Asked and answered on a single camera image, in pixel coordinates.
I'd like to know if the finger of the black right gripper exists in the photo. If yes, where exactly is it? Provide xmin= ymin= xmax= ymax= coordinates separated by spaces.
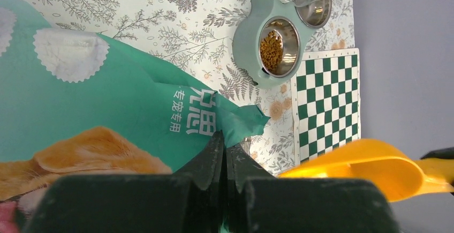
xmin=421 ymin=147 xmax=454 ymax=160

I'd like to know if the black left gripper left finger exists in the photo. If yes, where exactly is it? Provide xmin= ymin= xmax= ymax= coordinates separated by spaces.
xmin=23 ymin=132 xmax=224 ymax=232

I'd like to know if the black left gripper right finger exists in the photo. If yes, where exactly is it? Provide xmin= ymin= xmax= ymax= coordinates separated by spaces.
xmin=226 ymin=146 xmax=400 ymax=232

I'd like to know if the orange plastic scoop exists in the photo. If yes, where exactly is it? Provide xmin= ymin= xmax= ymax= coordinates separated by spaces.
xmin=279 ymin=139 xmax=453 ymax=202

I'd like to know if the green dog food bag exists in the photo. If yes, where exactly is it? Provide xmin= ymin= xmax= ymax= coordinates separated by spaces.
xmin=1 ymin=0 xmax=269 ymax=232

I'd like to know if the brown pet food kibble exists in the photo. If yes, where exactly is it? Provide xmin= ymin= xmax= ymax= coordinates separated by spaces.
xmin=259 ymin=35 xmax=283 ymax=73

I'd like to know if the mint double pet bowl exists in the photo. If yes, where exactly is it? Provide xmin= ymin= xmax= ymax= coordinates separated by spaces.
xmin=232 ymin=0 xmax=332 ymax=89

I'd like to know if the green white checkerboard mat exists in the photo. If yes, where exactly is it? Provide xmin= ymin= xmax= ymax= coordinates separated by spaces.
xmin=291 ymin=48 xmax=361 ymax=164

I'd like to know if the floral patterned table cloth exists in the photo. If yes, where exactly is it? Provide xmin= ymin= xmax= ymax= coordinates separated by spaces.
xmin=23 ymin=0 xmax=354 ymax=174

